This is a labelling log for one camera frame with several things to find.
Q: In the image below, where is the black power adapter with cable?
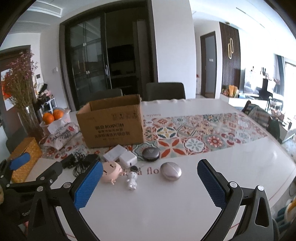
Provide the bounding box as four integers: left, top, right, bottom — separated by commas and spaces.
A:
61, 152, 100, 177

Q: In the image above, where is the white square power adapter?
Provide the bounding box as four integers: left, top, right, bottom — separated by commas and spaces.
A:
119, 151, 137, 169

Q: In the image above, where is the white robot keychain figure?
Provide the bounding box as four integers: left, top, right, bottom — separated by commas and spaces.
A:
126, 171, 138, 191

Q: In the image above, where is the dark grey round case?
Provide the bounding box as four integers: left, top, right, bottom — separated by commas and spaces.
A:
142, 147, 160, 162

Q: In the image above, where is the woven yellow tissue box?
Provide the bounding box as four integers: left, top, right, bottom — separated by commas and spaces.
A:
10, 138, 42, 183

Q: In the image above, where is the patterned snack bag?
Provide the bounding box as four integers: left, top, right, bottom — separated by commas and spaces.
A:
43, 123, 80, 150

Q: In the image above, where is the white fruit basket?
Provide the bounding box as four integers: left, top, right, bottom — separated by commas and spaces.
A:
40, 108, 71, 135

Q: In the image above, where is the pink pig figurine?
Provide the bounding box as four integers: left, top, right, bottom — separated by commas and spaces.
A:
100, 161, 125, 185

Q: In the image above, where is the white rectangular charger box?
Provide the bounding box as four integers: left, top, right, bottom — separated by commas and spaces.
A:
103, 145, 127, 162

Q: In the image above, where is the orange fruit left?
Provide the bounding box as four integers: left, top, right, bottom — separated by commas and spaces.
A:
43, 113, 55, 125

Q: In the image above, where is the orange fruit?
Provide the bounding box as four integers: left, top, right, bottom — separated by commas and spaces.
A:
43, 113, 55, 125
53, 109, 64, 121

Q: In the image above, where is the orange fruit right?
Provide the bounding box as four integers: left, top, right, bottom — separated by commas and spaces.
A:
53, 109, 64, 121

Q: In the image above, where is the black car key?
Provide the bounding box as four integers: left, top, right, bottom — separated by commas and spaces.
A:
130, 165, 145, 172

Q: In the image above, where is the brown cardboard box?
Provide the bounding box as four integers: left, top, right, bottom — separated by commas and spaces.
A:
76, 94, 144, 148

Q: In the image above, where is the glass vase with dried flowers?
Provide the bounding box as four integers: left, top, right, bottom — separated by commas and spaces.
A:
4, 51, 43, 141

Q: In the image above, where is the dark chair left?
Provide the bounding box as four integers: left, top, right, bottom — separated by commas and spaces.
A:
90, 88, 122, 101

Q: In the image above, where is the dark chair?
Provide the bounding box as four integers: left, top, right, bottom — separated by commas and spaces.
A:
146, 82, 186, 101
90, 88, 122, 101

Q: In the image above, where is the silver oval case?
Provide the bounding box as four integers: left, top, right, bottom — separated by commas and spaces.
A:
160, 162, 182, 181

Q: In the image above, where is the patterned table runner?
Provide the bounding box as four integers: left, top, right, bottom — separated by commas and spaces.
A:
39, 112, 269, 160

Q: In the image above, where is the dark chair right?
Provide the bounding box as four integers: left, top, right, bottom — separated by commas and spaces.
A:
146, 82, 186, 101

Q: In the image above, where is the dark glass door cabinet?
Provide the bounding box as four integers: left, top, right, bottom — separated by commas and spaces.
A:
59, 1, 157, 111

